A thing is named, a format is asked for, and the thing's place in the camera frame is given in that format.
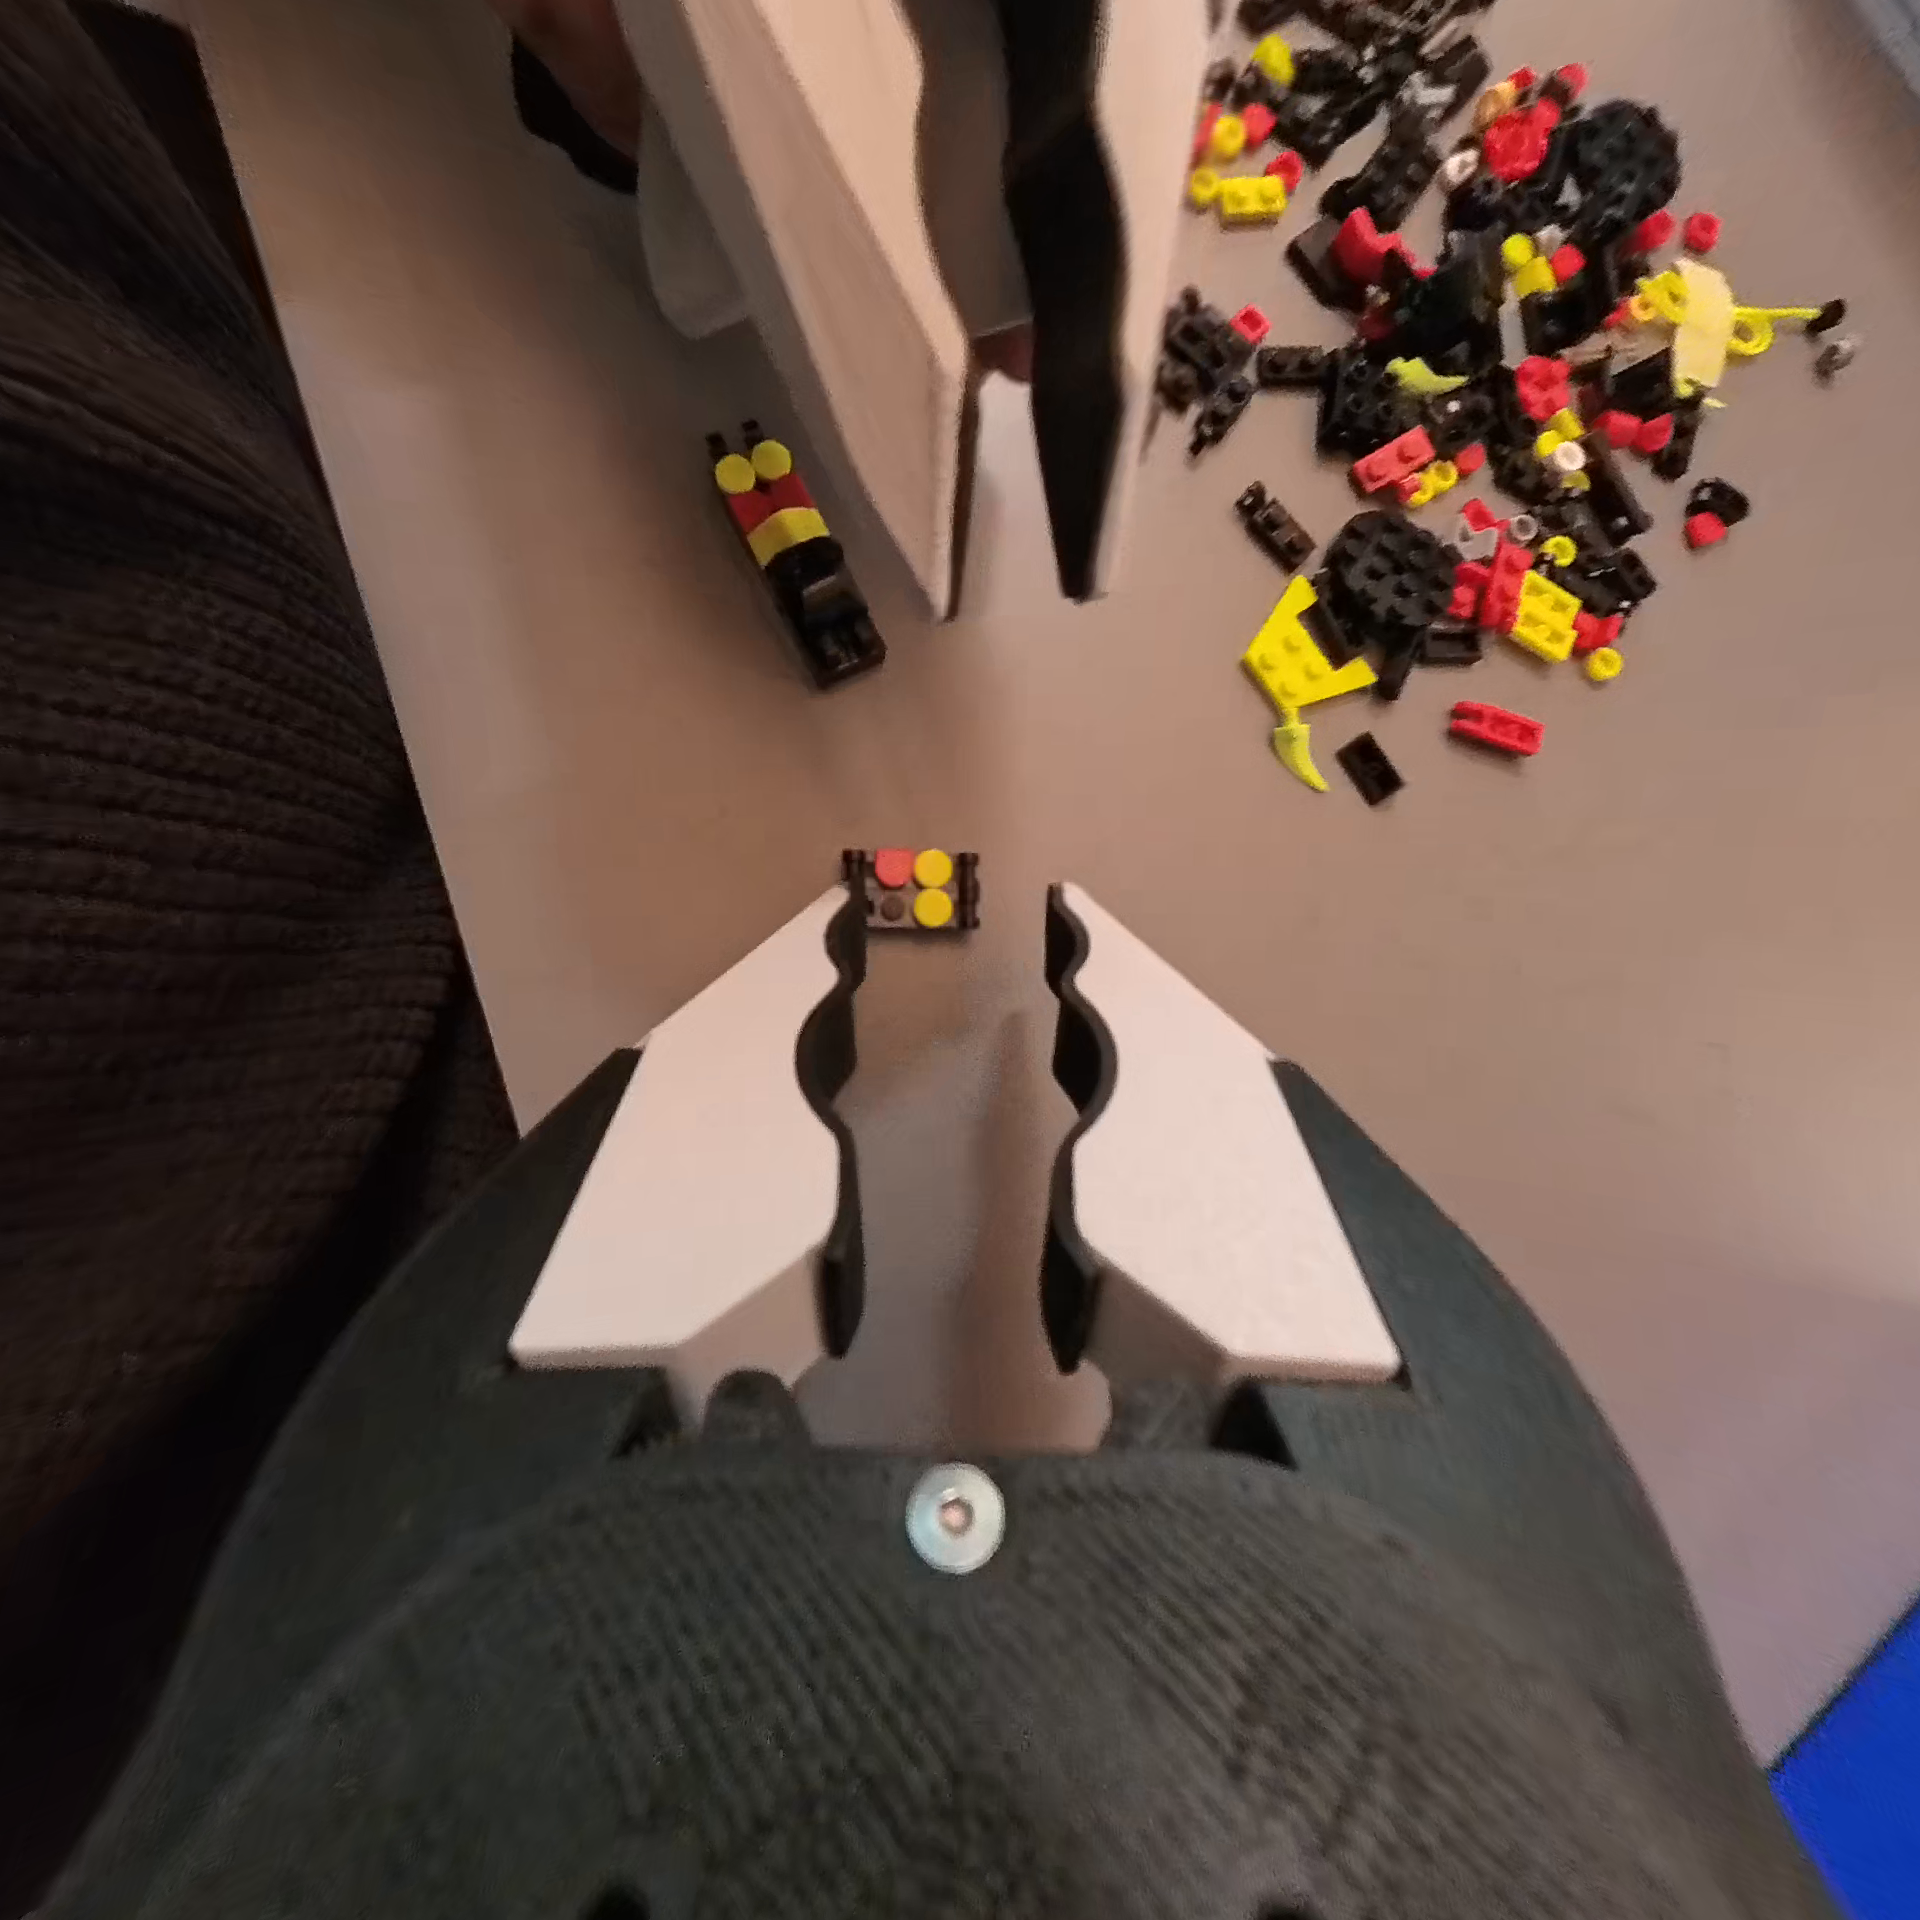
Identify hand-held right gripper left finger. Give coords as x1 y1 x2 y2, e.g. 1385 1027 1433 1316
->
508 882 876 1426

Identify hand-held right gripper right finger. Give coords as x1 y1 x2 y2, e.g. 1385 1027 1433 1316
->
1040 880 1407 1445

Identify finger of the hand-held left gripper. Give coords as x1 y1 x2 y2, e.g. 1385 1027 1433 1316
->
613 0 984 625
896 0 1215 607

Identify long black lego assembly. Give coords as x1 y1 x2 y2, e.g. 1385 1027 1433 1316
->
704 426 889 692

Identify small black lego plate assembly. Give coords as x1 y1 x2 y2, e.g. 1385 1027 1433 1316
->
838 847 984 943

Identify pile of loose lego pieces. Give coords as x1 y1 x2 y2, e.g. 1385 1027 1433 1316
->
1152 0 1864 797

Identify blue plastic bin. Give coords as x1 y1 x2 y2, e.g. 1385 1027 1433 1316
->
1767 1617 1920 1920

